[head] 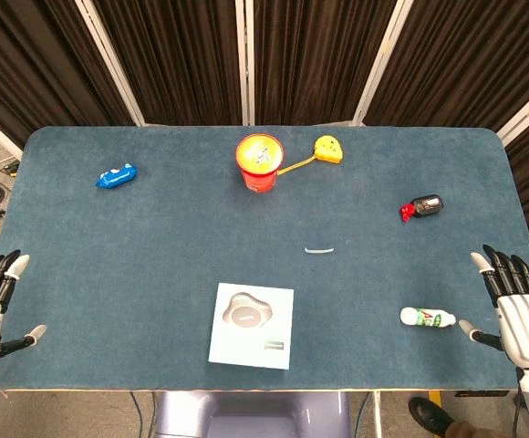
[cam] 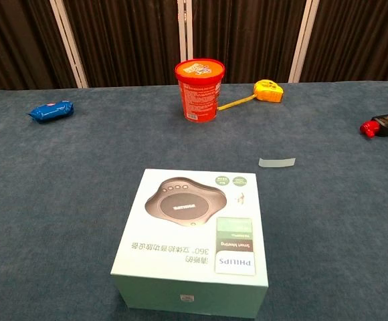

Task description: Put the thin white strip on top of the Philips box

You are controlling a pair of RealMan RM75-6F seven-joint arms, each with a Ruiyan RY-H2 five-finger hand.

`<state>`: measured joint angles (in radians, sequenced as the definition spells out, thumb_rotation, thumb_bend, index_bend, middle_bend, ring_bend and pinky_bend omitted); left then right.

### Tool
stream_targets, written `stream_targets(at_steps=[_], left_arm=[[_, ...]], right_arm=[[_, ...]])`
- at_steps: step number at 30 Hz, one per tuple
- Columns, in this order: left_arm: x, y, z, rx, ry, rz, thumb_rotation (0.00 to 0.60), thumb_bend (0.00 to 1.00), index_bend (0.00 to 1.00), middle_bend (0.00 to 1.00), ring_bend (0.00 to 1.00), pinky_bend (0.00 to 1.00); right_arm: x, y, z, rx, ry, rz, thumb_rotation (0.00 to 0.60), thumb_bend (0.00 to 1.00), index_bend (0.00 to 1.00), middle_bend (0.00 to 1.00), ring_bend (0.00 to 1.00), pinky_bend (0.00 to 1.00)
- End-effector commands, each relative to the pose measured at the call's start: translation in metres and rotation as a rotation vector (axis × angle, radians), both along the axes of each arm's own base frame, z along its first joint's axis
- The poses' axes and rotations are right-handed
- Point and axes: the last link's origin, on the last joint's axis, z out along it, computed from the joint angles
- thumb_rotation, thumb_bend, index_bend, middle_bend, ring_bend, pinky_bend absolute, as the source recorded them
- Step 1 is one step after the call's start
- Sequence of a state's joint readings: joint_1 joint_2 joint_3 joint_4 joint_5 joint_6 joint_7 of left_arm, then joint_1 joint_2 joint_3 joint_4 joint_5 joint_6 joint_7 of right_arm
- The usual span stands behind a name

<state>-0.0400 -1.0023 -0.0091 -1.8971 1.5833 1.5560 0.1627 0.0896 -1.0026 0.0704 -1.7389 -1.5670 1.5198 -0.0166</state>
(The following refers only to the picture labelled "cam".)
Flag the black pleated curtain panel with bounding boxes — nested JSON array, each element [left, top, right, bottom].
[[300, 0, 388, 84], [62, 0, 182, 88], [191, 0, 307, 84], [0, 0, 78, 96]]

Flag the red instant noodle cup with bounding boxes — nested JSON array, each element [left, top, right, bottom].
[[175, 58, 226, 123]]

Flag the small pale strip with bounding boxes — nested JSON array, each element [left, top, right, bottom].
[[258, 157, 296, 167]]

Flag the dark blue table cloth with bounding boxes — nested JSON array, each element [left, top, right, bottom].
[[0, 81, 388, 321]]

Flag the blue snack packet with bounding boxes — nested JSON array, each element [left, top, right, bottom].
[[26, 99, 75, 124]]

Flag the white Philips speaker box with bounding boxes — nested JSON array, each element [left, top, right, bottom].
[[110, 168, 270, 319]]

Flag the yellow tape measure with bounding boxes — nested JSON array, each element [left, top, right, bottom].
[[217, 79, 284, 110]]

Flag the white partition post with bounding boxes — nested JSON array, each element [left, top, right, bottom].
[[178, 0, 195, 68], [49, 0, 88, 89], [288, 0, 321, 84]]

